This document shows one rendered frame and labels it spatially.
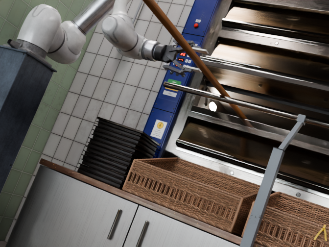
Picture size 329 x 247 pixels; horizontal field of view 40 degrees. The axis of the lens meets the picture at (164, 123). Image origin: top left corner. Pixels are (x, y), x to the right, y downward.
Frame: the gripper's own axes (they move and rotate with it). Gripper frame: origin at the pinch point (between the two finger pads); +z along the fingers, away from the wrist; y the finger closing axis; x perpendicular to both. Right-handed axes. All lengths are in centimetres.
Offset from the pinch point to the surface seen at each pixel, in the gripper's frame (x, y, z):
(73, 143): -69, 47, -99
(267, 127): -71, 3, 16
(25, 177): -64, 78, -120
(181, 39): 22.4, 1.7, 2.0
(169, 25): 33.8, 2.0, 2.0
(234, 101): -33.8, 4.0, 8.3
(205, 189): -22, 48, 14
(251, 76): -58, -19, 3
